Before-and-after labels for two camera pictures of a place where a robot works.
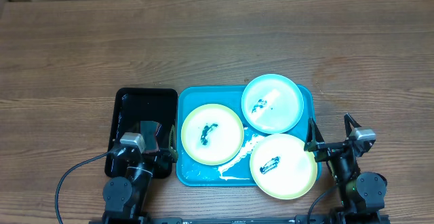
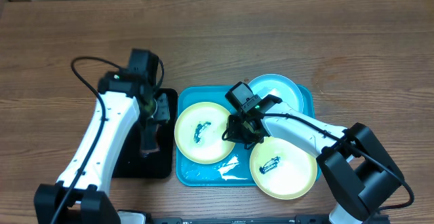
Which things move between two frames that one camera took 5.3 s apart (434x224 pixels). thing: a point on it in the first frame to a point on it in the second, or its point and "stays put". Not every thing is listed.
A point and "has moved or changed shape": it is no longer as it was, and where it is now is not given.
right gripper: x=315 y=142 to x=236 y=135
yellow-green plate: x=212 y=134 has moved or changed shape
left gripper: x=162 y=162 to x=155 y=121
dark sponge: x=148 y=130 stays put
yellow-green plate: x=281 y=168 stays put
